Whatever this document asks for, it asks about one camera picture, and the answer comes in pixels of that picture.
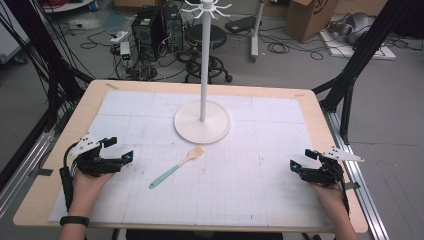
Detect white hook rack stand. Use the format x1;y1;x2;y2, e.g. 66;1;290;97
173;0;233;145

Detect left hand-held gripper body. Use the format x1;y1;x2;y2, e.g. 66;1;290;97
68;132;123;178

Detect white power strip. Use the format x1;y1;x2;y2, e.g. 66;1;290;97
109;30;130;44

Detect aluminium rail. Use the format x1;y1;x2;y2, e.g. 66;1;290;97
0;130;56;218
323;109;390;240

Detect white floor board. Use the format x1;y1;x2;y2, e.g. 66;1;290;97
319;29;397;61

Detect white grid mat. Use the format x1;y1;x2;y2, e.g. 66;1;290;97
47;90;332;230

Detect black flat device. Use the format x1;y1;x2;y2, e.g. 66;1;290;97
224;15;257;34

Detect black wristband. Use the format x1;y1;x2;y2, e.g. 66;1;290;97
59;215;91;228

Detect black computer tower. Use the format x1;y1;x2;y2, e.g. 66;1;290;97
161;4;184;53
130;5;165;63

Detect black round stool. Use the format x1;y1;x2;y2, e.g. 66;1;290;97
183;23;234;84

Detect grey bag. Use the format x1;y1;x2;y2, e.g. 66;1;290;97
328;12;376;46

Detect wooden spatula with teal handle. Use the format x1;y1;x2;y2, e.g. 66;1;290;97
148;146;206;190

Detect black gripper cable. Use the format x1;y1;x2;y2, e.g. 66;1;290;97
58;143;80;212
335;176;352;215

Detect person's left hand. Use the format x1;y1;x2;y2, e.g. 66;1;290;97
67;169;116;218

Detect person's right hand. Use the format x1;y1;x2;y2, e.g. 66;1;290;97
309;180;350;218

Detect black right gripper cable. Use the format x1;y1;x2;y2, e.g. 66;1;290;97
335;176;352;215

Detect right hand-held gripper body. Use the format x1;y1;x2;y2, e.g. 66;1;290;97
297;145;366;187

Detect brown cardboard box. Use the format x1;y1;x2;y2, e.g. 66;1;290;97
283;0;340;43

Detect black metal frame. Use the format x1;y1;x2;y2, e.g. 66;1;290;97
0;0;96;188
312;0;416;145

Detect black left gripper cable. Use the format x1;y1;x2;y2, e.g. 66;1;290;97
58;143;80;212

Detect black floor cables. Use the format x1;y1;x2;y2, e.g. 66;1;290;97
259;29;334;62

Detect white metal stand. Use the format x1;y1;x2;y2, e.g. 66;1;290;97
249;0;266;63

